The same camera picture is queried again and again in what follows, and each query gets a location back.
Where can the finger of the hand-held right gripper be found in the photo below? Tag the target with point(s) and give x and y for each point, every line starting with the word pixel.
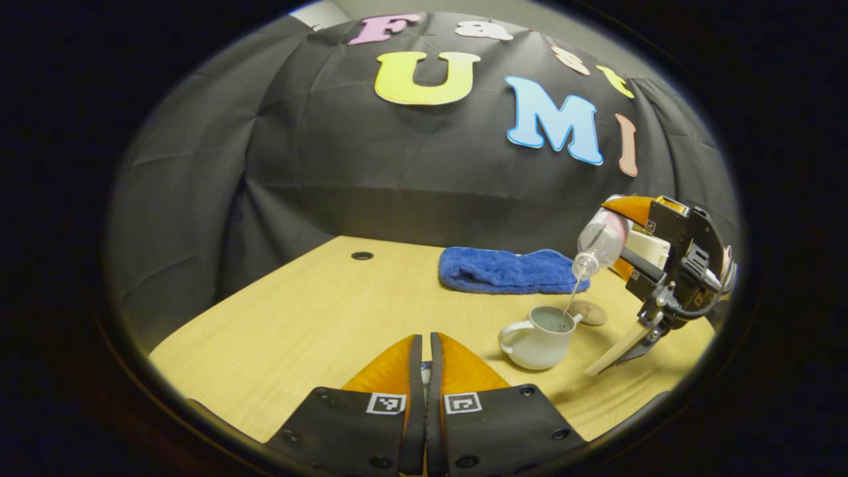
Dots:
pixel 646 266
pixel 636 209

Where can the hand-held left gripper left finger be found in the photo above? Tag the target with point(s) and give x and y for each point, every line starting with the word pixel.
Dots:
pixel 416 424

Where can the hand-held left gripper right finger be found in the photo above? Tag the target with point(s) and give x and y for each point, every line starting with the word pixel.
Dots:
pixel 434 424

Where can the clear plastic water bottle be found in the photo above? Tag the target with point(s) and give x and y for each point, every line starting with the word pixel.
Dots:
pixel 603 242

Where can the round wooden coaster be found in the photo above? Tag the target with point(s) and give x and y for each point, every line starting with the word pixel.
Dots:
pixel 591 313

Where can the white ceramic teacup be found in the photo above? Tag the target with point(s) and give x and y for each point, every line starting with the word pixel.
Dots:
pixel 540 344

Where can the white toaster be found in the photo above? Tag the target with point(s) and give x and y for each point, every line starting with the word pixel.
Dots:
pixel 652 248

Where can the blue towel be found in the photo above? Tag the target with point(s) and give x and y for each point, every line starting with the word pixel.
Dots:
pixel 503 270

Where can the black backdrop cloth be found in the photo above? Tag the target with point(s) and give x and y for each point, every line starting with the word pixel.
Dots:
pixel 397 179

